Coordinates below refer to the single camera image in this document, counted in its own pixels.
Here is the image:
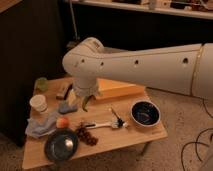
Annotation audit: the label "red yellow apple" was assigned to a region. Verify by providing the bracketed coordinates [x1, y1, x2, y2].
[56, 116, 70, 128]

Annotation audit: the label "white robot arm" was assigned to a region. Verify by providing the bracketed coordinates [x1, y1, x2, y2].
[62, 37, 213, 100]

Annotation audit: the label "green plastic cup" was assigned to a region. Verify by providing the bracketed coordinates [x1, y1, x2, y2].
[35, 77, 48, 92]

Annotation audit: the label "white paper cup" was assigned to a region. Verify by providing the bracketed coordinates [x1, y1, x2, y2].
[29, 94, 47, 112]

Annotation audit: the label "small wooden block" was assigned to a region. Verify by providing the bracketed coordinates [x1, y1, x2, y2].
[56, 83, 69, 99]

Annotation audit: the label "green chili pepper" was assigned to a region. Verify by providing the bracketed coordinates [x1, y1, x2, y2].
[82, 95, 93, 112]

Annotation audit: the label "blue sponge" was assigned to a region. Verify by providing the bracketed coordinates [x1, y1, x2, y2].
[58, 101, 78, 114]

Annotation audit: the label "yellow plastic bin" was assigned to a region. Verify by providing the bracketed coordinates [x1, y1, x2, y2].
[95, 79, 145, 100]

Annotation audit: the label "wooden table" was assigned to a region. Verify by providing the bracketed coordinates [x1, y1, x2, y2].
[22, 77, 168, 170]

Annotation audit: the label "light blue cloth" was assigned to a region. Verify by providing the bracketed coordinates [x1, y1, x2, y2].
[25, 111, 60, 139]

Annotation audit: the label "bunch of red grapes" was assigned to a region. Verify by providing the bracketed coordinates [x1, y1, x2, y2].
[75, 124, 98, 146]

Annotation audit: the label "dark metal plate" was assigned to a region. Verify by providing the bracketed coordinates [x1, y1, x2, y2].
[44, 129, 78, 162]

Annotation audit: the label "black plastic utensil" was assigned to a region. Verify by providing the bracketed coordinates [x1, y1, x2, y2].
[110, 108, 124, 127]

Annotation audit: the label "dark blue bowl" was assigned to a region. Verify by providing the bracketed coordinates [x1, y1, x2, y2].
[131, 100, 161, 127]

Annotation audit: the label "white wall shelf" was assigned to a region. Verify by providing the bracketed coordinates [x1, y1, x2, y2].
[64, 0, 213, 20]

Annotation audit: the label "black floor cables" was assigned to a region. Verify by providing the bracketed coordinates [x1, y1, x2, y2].
[180, 99, 213, 171]

